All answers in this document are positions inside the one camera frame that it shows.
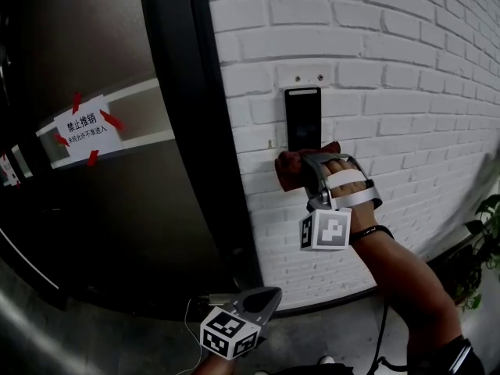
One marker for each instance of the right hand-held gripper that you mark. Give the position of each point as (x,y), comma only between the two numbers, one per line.
(330,231)

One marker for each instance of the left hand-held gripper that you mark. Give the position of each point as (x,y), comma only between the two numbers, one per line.
(228,332)

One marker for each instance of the dark red cloth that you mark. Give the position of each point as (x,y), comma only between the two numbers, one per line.
(291,166)

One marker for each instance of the black wall access reader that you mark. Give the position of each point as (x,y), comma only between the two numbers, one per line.
(302,111)

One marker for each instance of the person's left forearm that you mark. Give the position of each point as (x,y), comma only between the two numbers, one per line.
(213,366)

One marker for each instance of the person's right forearm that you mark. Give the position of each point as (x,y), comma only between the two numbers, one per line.
(406,287)

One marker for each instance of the person's right hand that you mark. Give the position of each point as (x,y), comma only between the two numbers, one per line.
(345,190)

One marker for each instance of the black wristband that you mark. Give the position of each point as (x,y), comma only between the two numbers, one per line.
(371,232)

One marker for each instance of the white shoe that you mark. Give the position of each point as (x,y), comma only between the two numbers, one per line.
(326,360)

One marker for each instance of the green potted plant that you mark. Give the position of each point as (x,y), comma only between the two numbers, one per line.
(484,225)

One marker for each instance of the glass door with frosted band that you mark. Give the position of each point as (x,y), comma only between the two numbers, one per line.
(125,209)
(15,225)

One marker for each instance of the person's black sleeve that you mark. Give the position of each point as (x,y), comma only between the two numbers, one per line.
(453,359)

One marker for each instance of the red tape strip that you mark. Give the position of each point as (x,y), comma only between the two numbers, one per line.
(76,102)
(93,158)
(62,140)
(112,120)

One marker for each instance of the large white paper sign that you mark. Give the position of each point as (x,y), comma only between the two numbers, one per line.
(88,131)

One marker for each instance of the small white paper sign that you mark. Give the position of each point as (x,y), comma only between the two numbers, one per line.
(7,170)

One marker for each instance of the metal door floor bracket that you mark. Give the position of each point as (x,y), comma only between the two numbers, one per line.
(223,298)

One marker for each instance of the white wall mounting plate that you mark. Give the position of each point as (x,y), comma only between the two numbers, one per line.
(285,74)

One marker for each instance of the black door frame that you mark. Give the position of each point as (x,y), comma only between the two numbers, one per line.
(183,131)

